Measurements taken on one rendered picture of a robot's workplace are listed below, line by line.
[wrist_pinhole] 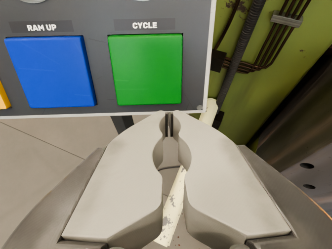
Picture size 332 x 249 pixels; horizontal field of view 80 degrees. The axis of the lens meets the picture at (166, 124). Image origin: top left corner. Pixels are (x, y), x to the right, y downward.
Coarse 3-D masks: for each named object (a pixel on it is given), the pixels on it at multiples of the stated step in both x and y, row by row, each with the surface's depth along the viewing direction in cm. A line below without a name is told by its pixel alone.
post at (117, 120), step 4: (112, 116) 51; (116, 116) 50; (120, 116) 49; (124, 116) 50; (128, 116) 53; (112, 120) 53; (116, 120) 52; (120, 120) 51; (124, 120) 51; (128, 120) 54; (132, 120) 56; (116, 124) 54; (120, 124) 53; (124, 124) 52; (128, 124) 55; (132, 124) 58; (116, 128) 57; (120, 128) 55; (124, 128) 54; (120, 132) 58
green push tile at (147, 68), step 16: (112, 48) 20; (128, 48) 20; (144, 48) 20; (160, 48) 20; (176, 48) 20; (112, 64) 21; (128, 64) 21; (144, 64) 21; (160, 64) 21; (176, 64) 21; (128, 80) 22; (144, 80) 22; (160, 80) 22; (176, 80) 22; (128, 96) 23; (144, 96) 23; (160, 96) 23; (176, 96) 23
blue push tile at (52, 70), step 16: (16, 48) 20; (32, 48) 20; (48, 48) 20; (64, 48) 20; (80, 48) 20; (16, 64) 20; (32, 64) 20; (48, 64) 20; (64, 64) 21; (80, 64) 21; (32, 80) 21; (48, 80) 21; (64, 80) 21; (80, 80) 21; (32, 96) 22; (48, 96) 22; (64, 96) 22; (80, 96) 22
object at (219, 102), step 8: (256, 0) 37; (264, 0) 37; (256, 8) 37; (248, 16) 40; (256, 16) 39; (248, 24) 41; (248, 32) 42; (240, 40) 44; (248, 40) 44; (240, 48) 46; (232, 56) 49; (240, 56) 47; (232, 64) 50; (232, 72) 52; (224, 80) 56; (232, 80) 55; (224, 88) 58; (224, 96) 61; (216, 104) 65; (216, 112) 68; (216, 120) 68; (216, 128) 72
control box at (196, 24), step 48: (0, 0) 18; (48, 0) 18; (96, 0) 18; (144, 0) 18; (192, 0) 19; (0, 48) 20; (96, 48) 21; (192, 48) 21; (96, 96) 23; (192, 96) 24
